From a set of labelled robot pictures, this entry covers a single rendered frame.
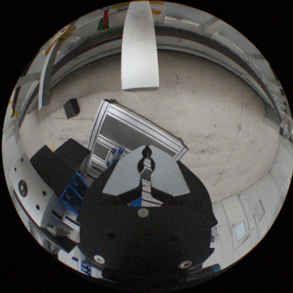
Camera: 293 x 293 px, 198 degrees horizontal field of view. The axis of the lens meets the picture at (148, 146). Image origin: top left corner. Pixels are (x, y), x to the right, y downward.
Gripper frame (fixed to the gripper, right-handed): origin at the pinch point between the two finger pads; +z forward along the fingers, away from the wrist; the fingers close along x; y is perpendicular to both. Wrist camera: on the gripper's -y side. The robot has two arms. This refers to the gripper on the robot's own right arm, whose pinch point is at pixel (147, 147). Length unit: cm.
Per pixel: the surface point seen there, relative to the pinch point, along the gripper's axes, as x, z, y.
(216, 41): 24.9, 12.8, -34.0
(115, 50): -27, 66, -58
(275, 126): 250, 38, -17
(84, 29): -16.6, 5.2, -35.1
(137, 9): -0.5, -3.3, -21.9
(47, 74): -23.8, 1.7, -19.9
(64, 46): -27.5, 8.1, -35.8
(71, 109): -83, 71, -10
